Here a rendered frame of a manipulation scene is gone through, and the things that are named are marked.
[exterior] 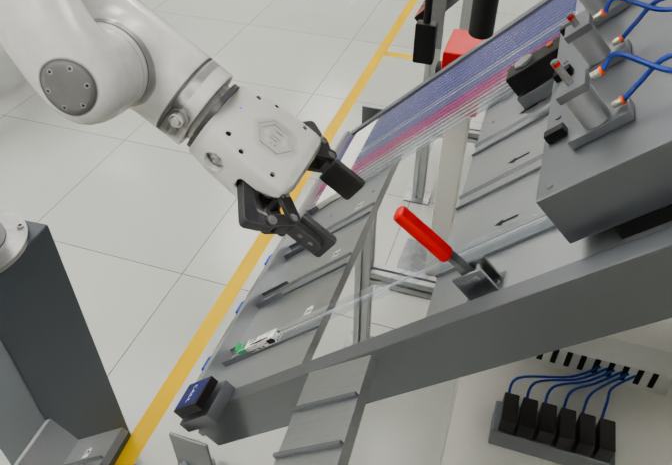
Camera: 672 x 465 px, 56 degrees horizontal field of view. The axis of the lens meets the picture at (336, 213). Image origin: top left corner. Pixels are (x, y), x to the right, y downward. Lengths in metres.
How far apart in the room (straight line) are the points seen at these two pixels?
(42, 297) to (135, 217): 1.09
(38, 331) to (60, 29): 0.82
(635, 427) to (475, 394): 0.23
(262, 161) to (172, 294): 1.45
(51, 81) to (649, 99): 0.45
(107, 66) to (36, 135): 2.37
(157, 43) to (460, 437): 0.66
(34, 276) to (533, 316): 0.91
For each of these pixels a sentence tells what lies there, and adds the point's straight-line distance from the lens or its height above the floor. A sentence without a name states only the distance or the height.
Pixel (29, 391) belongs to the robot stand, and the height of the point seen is 0.45.
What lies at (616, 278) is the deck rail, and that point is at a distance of 0.49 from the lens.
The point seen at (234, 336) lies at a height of 0.73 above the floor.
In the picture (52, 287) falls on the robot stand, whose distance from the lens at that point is 1.27.
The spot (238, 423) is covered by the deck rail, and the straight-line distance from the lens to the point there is 0.81.
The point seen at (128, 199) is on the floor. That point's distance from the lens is 2.39.
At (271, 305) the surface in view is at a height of 0.75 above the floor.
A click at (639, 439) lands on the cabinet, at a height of 0.62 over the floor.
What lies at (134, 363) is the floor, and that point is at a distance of 1.86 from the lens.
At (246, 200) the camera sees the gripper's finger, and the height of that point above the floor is 1.08.
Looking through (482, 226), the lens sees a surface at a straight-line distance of 0.65.
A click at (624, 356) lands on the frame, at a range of 1.05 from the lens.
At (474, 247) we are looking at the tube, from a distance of 0.60.
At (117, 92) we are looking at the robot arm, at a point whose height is 1.18.
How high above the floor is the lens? 1.43
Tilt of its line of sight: 40 degrees down
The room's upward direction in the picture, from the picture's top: straight up
